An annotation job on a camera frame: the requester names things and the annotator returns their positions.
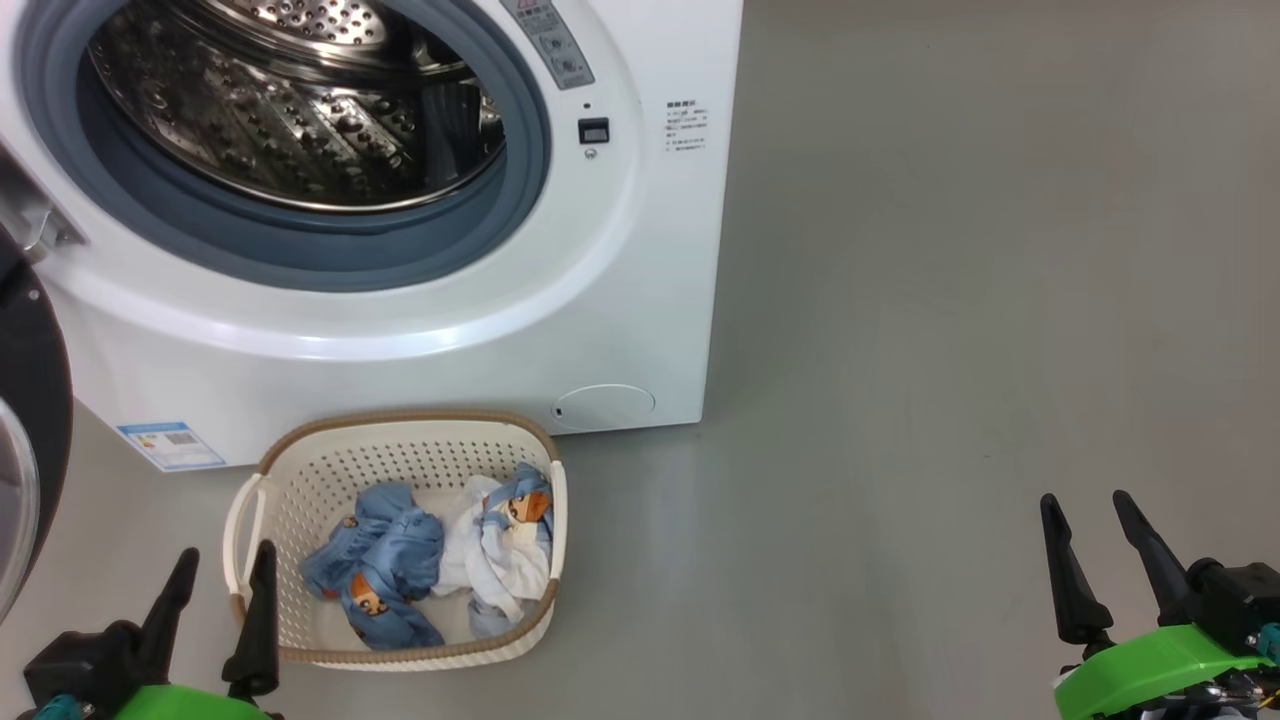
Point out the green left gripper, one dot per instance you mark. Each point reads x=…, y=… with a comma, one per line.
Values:
x=190, y=705

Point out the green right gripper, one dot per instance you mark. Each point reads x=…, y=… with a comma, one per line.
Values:
x=1150, y=670

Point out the blue cartoon print garment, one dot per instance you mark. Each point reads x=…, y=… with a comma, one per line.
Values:
x=390, y=550

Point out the washing machine door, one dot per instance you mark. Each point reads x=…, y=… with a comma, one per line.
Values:
x=35, y=400

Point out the white garment with blue trim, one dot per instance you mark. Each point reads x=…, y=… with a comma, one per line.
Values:
x=500, y=570

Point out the white front-load washing machine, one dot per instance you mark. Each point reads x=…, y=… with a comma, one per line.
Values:
x=400, y=340

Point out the grey rubber door gasket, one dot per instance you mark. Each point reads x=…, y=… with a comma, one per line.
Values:
x=300, y=245

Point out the metal door hinge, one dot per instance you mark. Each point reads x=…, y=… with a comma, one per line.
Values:
x=30, y=215

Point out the stainless steel washing machine drum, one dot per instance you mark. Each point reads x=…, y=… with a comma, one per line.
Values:
x=280, y=110

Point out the black door latch socket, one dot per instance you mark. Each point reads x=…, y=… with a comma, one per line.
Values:
x=593, y=131

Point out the blue energy label sticker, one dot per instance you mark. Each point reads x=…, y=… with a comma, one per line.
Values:
x=172, y=446

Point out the cream perforated laundry basket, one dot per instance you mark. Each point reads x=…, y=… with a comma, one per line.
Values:
x=400, y=455

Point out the round white filter cover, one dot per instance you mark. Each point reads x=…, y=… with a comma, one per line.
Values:
x=605, y=408

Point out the small black text sticker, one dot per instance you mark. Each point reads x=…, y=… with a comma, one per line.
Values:
x=687, y=125

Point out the grey warning label sticker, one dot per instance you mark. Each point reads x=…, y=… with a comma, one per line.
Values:
x=555, y=45

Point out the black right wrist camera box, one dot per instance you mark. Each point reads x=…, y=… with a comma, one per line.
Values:
x=1240, y=600

